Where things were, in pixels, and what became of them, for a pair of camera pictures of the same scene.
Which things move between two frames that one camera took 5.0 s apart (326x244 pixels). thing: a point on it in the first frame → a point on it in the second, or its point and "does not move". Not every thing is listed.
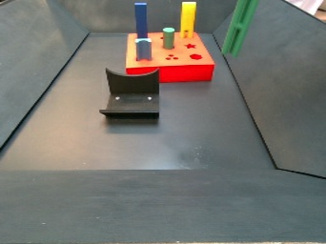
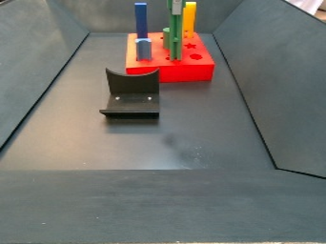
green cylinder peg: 168,37 does not move
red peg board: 185,62 does not move
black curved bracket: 133,95 does not move
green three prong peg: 244,10 → 176,20
